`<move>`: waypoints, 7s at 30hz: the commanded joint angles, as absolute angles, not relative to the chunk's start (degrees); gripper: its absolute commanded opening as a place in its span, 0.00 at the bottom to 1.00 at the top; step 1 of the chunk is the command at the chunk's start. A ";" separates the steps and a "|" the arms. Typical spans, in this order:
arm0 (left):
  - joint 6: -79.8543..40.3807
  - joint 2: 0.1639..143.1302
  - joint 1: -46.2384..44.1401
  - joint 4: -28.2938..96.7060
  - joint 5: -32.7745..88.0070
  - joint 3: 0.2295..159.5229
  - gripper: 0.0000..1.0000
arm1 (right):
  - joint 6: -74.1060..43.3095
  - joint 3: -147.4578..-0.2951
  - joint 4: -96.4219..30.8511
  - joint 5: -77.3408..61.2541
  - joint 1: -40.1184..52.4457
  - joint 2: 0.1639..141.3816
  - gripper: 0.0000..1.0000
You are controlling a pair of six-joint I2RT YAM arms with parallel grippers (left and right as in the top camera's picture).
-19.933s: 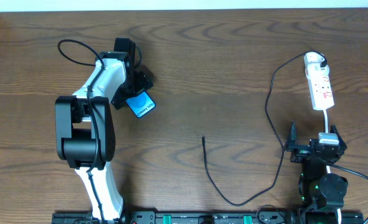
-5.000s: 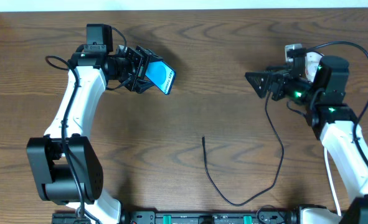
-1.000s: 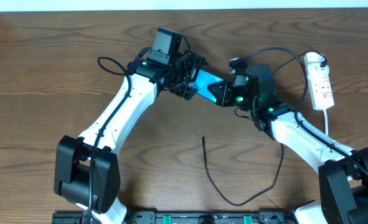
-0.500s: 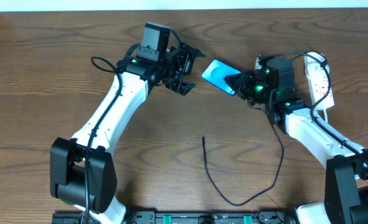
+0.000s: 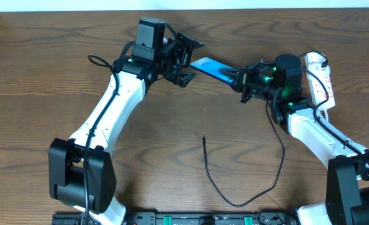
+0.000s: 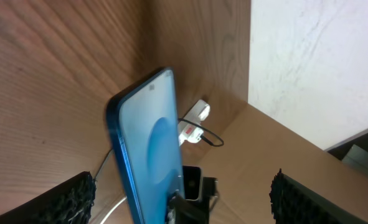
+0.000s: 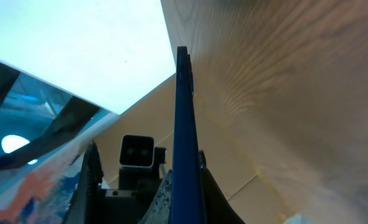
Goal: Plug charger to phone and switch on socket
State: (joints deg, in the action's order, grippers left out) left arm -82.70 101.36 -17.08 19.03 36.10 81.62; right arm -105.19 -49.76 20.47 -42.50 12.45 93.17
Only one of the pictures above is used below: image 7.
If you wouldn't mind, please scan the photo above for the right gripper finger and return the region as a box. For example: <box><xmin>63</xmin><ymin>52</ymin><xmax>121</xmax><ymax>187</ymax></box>
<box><xmin>138</xmin><ymin>170</ymin><xmax>172</xmax><ymax>224</ymax></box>

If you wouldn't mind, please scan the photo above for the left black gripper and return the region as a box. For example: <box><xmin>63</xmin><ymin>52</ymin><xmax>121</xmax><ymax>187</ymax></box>
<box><xmin>62</xmin><ymin>141</ymin><xmax>167</xmax><ymax>224</ymax></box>

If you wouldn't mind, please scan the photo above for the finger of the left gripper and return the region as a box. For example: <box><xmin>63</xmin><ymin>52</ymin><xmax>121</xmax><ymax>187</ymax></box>
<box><xmin>199</xmin><ymin>151</ymin><xmax>245</xmax><ymax>224</ymax></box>

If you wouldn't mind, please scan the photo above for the blue Galaxy smartphone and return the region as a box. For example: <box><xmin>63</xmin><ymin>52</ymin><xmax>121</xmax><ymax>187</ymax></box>
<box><xmin>171</xmin><ymin>46</ymin><xmax>206</xmax><ymax>224</ymax></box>

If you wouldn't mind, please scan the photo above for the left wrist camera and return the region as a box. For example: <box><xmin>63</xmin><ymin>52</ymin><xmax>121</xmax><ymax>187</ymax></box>
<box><xmin>119</xmin><ymin>134</ymin><xmax>154</xmax><ymax>169</ymax></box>

